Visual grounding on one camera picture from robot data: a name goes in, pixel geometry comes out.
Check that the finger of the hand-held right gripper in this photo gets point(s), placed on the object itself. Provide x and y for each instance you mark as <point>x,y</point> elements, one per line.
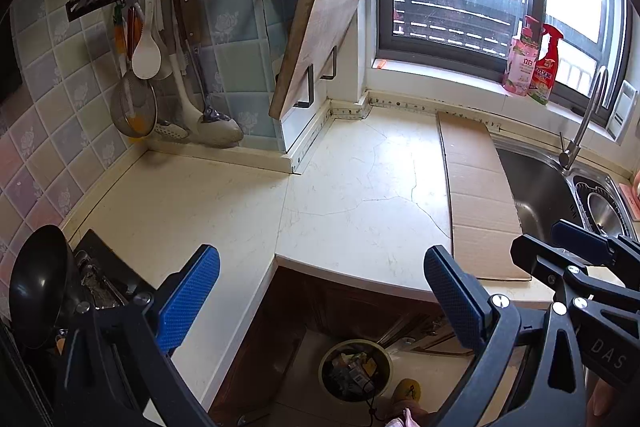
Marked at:
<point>580,238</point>
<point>537,257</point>

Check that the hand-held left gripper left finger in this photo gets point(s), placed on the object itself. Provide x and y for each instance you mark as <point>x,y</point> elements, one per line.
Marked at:
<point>192,292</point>

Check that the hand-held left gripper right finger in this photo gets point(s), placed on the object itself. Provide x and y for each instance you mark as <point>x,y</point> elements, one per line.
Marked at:
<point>452,297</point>

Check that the round waste bin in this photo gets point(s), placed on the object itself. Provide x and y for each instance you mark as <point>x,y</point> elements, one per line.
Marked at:
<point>334,358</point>

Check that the person's right hand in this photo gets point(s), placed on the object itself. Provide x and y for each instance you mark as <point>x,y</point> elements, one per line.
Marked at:
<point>602,407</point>

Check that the steel drain basket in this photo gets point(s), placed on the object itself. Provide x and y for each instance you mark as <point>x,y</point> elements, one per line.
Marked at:
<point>580,194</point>

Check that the stainless steel sink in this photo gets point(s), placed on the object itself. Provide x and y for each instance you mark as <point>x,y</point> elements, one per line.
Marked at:
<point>540,187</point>

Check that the pink flat object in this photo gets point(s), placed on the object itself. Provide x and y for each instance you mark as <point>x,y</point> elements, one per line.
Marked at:
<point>634,194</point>

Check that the flat cardboard sheet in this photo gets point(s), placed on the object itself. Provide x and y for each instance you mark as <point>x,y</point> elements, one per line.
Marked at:
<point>480,207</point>

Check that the black gas stove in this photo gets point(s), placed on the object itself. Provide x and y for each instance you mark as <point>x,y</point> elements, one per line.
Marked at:
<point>110,277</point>

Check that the yellow slipper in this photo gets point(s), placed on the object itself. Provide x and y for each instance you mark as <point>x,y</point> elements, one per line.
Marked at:
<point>406,391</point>

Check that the steel faucet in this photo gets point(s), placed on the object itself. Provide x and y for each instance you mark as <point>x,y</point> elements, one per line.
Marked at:
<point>595,102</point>

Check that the black frying pan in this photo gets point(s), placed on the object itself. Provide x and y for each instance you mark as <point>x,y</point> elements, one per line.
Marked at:
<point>40,287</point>

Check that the steel ladle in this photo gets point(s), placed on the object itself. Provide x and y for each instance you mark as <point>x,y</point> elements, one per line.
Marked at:
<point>220,129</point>

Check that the red spray bottle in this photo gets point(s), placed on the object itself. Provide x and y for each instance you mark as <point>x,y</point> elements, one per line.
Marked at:
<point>544,77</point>

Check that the white rice paddle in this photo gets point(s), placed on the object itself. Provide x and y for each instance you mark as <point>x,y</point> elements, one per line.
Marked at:
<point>146,57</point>

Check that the small orange object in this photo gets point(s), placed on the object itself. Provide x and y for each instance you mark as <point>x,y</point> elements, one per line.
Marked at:
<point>380,64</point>

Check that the dark slatted railing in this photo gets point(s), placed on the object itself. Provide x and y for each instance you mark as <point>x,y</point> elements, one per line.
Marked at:
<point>450,2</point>

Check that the wooden cutting board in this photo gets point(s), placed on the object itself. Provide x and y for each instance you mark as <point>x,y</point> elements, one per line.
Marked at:
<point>310,37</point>

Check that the black range hood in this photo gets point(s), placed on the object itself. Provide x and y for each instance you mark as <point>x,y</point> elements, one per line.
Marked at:
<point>7,67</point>

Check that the white wall socket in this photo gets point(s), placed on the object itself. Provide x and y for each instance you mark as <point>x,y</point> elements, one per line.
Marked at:
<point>620,112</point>

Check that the dark window frame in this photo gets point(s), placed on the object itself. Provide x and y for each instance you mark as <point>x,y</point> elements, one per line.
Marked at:
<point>440,56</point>

